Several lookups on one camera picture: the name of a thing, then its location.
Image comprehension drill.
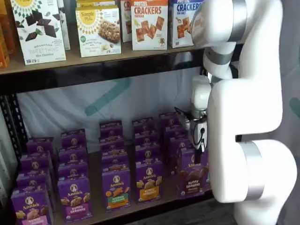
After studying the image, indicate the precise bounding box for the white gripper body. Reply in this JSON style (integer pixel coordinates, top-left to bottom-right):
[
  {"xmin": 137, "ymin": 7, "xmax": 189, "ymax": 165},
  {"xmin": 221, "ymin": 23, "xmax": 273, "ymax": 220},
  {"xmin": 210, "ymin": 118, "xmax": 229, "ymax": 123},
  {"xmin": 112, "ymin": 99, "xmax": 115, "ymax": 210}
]
[{"xmin": 189, "ymin": 118, "xmax": 209, "ymax": 151}]

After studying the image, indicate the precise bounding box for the orange pretzel crackers box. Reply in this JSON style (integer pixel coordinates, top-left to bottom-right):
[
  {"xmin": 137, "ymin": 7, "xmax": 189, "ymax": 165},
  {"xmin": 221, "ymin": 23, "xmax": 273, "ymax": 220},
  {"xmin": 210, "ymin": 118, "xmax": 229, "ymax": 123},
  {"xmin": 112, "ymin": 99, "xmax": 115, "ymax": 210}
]
[
  {"xmin": 130, "ymin": 0, "xmax": 169, "ymax": 52},
  {"xmin": 120, "ymin": 0, "xmax": 133, "ymax": 44}
]

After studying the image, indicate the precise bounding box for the Simple Mills almond bar box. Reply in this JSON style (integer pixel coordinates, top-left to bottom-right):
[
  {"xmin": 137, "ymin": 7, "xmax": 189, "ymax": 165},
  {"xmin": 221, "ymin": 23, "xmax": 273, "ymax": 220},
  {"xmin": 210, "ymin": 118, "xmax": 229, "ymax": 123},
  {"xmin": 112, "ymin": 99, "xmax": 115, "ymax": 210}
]
[
  {"xmin": 76, "ymin": 0, "xmax": 117, "ymax": 9},
  {"xmin": 75, "ymin": 5, "xmax": 122, "ymax": 58}
]

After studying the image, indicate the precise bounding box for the purple Annie's box brown patch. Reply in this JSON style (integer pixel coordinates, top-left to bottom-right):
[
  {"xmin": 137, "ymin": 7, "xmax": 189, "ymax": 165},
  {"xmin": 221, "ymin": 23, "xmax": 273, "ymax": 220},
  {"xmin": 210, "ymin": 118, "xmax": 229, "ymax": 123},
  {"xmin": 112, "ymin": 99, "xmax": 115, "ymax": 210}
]
[{"xmin": 175, "ymin": 147, "xmax": 210, "ymax": 199}]

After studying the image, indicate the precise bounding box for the purple Annie's bunny grahams box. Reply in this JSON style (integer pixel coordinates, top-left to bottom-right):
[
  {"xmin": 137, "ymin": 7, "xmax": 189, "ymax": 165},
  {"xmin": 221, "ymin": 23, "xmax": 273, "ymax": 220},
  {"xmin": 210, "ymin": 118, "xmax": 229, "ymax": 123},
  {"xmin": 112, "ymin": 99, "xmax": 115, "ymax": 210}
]
[{"xmin": 57, "ymin": 177, "xmax": 93, "ymax": 220}]

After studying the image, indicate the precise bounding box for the purple Annie's box yellow patch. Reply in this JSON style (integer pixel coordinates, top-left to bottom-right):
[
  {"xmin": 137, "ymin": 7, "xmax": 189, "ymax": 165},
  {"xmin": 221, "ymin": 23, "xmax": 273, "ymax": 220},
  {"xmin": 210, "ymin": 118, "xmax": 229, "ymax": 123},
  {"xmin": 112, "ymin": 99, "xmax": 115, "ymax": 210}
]
[{"xmin": 135, "ymin": 161, "xmax": 164, "ymax": 205}]

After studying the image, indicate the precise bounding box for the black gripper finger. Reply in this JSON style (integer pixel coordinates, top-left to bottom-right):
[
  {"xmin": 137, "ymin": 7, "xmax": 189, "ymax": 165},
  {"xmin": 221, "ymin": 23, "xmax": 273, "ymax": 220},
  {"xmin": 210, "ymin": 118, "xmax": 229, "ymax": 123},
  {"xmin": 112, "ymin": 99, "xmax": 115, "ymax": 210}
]
[{"xmin": 196, "ymin": 140, "xmax": 207, "ymax": 166}]

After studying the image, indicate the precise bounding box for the blue pretzel crackers box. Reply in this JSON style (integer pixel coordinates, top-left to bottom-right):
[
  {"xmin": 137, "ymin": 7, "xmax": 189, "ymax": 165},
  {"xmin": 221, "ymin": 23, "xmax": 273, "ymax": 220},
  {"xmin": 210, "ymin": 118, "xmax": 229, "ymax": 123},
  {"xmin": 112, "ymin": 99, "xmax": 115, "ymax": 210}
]
[{"xmin": 168, "ymin": 0, "xmax": 203, "ymax": 49}]

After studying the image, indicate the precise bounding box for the plain orange snack box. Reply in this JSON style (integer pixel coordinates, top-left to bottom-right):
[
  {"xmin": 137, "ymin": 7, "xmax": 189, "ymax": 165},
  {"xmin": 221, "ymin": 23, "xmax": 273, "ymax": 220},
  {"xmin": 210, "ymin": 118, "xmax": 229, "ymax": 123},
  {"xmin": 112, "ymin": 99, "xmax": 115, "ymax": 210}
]
[
  {"xmin": 0, "ymin": 0, "xmax": 17, "ymax": 56},
  {"xmin": 0, "ymin": 22, "xmax": 11, "ymax": 69}
]

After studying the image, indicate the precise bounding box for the black metal shelf rack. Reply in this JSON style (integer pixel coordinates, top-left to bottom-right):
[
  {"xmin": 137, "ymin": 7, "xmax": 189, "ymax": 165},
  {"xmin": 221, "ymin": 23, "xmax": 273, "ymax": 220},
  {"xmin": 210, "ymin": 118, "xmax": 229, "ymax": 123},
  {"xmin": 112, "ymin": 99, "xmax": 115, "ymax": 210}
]
[{"xmin": 0, "ymin": 43, "xmax": 243, "ymax": 225}]

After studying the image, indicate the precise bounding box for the white backdrop sheet teal mark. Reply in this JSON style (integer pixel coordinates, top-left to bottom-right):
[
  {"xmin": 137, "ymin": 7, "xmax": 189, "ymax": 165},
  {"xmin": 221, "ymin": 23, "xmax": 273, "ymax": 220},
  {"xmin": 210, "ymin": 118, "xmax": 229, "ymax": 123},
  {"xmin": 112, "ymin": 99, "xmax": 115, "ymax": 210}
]
[{"xmin": 15, "ymin": 52, "xmax": 208, "ymax": 150}]

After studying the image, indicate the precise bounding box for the purple Annie's box green patch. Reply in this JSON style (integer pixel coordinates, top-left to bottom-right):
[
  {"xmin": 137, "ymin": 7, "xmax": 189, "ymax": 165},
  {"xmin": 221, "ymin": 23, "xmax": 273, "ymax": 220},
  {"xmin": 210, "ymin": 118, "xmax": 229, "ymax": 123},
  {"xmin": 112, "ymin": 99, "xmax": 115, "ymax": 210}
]
[{"xmin": 101, "ymin": 169, "xmax": 132, "ymax": 213}]

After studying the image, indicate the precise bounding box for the purple Annie's box pink patch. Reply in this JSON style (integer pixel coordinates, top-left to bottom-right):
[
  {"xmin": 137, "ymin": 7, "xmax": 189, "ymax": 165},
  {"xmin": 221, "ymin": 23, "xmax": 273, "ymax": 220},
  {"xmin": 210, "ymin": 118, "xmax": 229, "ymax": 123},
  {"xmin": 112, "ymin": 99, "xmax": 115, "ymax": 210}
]
[{"xmin": 10, "ymin": 187, "xmax": 54, "ymax": 225}]

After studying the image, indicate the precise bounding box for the white Sweet Thins box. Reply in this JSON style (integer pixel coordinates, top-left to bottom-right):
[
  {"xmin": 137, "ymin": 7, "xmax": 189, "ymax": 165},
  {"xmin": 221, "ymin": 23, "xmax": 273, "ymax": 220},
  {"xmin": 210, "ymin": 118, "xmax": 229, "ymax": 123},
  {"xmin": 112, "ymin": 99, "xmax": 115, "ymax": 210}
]
[
  {"xmin": 57, "ymin": 0, "xmax": 71, "ymax": 51},
  {"xmin": 9, "ymin": 0, "xmax": 67, "ymax": 66}
]

